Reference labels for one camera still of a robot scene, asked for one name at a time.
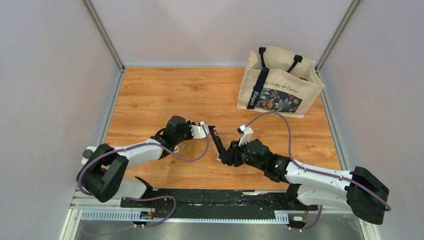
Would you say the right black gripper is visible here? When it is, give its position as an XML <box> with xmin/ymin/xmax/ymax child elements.
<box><xmin>218</xmin><ymin>139</ymin><xmax>266</xmax><ymax>173</ymax></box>

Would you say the black stapler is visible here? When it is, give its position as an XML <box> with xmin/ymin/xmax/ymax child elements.
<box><xmin>208</xmin><ymin>125</ymin><xmax>226</xmax><ymax>156</ymax></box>

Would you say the white stapler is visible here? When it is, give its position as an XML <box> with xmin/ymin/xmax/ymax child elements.
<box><xmin>173</xmin><ymin>145</ymin><xmax>180</xmax><ymax>153</ymax></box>

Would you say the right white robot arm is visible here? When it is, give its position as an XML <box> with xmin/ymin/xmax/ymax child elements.
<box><xmin>215</xmin><ymin>139</ymin><xmax>391</xmax><ymax>225</ymax></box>

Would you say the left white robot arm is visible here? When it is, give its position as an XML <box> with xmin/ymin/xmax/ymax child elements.
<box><xmin>76</xmin><ymin>115</ymin><xmax>210</xmax><ymax>208</ymax></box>

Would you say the red staple box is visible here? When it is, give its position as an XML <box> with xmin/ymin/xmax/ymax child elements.
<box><xmin>216</xmin><ymin>153</ymin><xmax>222</xmax><ymax>162</ymax></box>

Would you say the beige floral tote bag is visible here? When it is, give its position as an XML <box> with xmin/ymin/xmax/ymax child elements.
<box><xmin>236</xmin><ymin>46</ymin><xmax>325</xmax><ymax>118</ymax></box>

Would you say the white box with knob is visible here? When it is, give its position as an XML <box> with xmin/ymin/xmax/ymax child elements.
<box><xmin>81</xmin><ymin>146</ymin><xmax>95</xmax><ymax>165</ymax></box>

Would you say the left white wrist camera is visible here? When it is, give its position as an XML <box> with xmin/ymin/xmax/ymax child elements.
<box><xmin>190</xmin><ymin>121</ymin><xmax>210</xmax><ymax>139</ymax></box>

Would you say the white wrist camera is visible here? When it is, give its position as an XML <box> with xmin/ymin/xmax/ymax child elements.
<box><xmin>237</xmin><ymin>124</ymin><xmax>254</xmax><ymax>147</ymax></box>
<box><xmin>190</xmin><ymin>121</ymin><xmax>210</xmax><ymax>139</ymax></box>

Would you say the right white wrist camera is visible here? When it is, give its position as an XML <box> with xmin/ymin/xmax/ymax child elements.
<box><xmin>237</xmin><ymin>124</ymin><xmax>254</xmax><ymax>147</ymax></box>

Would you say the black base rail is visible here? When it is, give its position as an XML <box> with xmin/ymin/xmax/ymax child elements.
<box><xmin>120</xmin><ymin>188</ymin><xmax>319</xmax><ymax>224</ymax></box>

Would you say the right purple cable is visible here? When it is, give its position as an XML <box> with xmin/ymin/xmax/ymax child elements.
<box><xmin>244</xmin><ymin>111</ymin><xmax>392</xmax><ymax>212</ymax></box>

